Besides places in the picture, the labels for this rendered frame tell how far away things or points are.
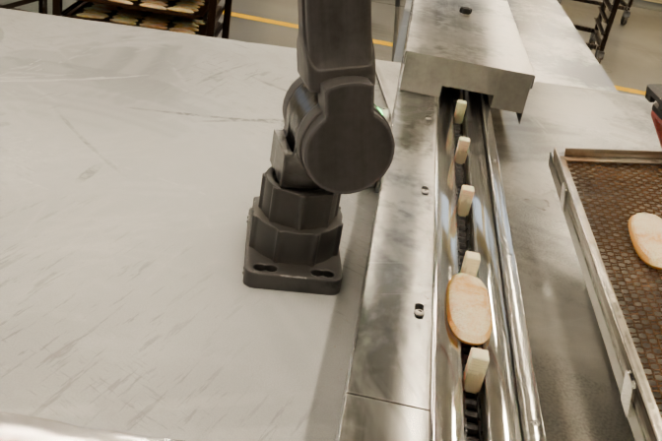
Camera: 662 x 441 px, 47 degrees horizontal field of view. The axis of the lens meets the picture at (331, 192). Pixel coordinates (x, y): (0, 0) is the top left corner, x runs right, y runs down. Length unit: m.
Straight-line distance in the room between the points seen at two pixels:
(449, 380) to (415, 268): 0.13
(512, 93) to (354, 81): 0.51
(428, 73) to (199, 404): 0.65
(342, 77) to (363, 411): 0.26
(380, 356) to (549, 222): 0.40
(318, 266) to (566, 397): 0.23
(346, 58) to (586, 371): 0.32
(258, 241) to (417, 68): 0.47
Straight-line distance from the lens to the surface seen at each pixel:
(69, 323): 0.62
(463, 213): 0.81
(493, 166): 0.90
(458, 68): 1.07
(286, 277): 0.66
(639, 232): 0.73
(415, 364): 0.55
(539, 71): 1.52
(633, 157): 0.91
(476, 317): 0.62
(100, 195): 0.79
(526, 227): 0.87
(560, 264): 0.82
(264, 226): 0.67
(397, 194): 0.77
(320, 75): 0.61
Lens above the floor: 1.20
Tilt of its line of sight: 26 degrees down
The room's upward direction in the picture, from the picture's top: 10 degrees clockwise
